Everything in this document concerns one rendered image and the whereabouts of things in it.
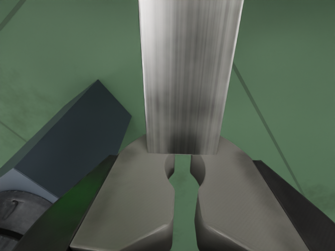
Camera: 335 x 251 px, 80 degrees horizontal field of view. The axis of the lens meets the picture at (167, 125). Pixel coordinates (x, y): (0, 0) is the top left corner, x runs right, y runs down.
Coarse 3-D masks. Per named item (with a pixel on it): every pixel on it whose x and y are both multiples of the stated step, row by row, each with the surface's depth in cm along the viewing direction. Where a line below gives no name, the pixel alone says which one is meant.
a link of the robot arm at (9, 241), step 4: (0, 236) 44; (4, 236) 44; (0, 240) 43; (4, 240) 44; (8, 240) 44; (12, 240) 44; (16, 240) 45; (0, 244) 43; (4, 244) 43; (8, 244) 44; (12, 244) 44; (0, 248) 42; (4, 248) 43; (8, 248) 43; (12, 248) 44
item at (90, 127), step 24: (96, 96) 89; (72, 120) 70; (96, 120) 81; (120, 120) 96; (24, 144) 77; (48, 144) 57; (72, 144) 65; (96, 144) 74; (120, 144) 86; (0, 168) 65; (24, 168) 49; (48, 168) 54; (72, 168) 60; (48, 192) 51
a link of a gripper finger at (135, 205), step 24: (144, 144) 9; (120, 168) 8; (144, 168) 8; (168, 168) 9; (120, 192) 7; (144, 192) 7; (168, 192) 7; (96, 216) 6; (120, 216) 6; (144, 216) 6; (168, 216) 6; (72, 240) 5; (96, 240) 5; (120, 240) 5; (144, 240) 6; (168, 240) 6
